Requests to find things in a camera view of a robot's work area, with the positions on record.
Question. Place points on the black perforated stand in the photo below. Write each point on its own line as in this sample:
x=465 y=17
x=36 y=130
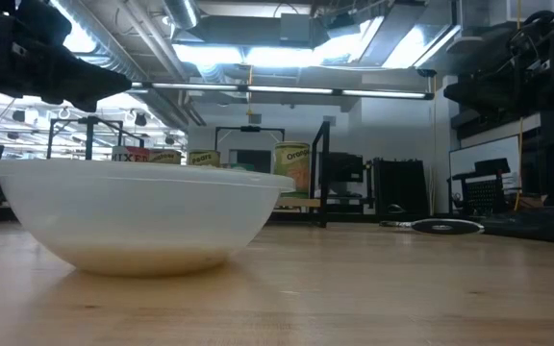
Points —
x=484 y=197

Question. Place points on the whiteboard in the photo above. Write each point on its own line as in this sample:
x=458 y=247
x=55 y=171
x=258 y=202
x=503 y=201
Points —
x=484 y=151

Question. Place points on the silver ventilation duct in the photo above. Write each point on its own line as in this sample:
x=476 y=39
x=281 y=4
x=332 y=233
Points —
x=113 y=53

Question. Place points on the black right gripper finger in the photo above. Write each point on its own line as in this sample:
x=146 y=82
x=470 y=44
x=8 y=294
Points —
x=479 y=96

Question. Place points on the translucent white plastic bowl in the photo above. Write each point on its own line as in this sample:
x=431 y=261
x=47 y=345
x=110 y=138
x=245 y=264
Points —
x=133 y=226

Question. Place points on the long ceiling light bar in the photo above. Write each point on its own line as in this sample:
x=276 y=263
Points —
x=378 y=93

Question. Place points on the black gantry frame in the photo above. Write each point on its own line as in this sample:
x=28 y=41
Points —
x=250 y=129

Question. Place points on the tall green oranges can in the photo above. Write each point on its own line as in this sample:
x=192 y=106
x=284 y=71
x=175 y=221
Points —
x=296 y=163

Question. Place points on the wooden shelf with black frame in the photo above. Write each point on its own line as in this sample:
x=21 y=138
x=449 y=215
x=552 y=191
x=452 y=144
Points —
x=306 y=202

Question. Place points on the mixed fruit label can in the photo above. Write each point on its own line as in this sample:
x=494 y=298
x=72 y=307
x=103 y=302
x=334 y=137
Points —
x=130 y=155

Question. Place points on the black oven mitt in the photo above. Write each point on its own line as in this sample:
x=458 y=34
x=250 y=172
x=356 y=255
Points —
x=536 y=226

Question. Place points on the grey ceiling box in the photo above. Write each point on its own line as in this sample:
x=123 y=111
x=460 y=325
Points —
x=295 y=28

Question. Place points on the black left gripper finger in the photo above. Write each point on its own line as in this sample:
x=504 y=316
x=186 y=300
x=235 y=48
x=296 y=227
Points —
x=89 y=79
x=82 y=103

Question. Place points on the black box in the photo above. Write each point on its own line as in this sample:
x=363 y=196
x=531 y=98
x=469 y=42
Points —
x=346 y=168

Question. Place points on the pears label tin can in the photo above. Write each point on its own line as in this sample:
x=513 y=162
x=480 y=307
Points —
x=205 y=158

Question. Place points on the black cabinet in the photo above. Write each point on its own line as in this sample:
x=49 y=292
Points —
x=399 y=187

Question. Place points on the tomatoes label tin can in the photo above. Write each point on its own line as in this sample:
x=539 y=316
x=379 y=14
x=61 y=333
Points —
x=165 y=157

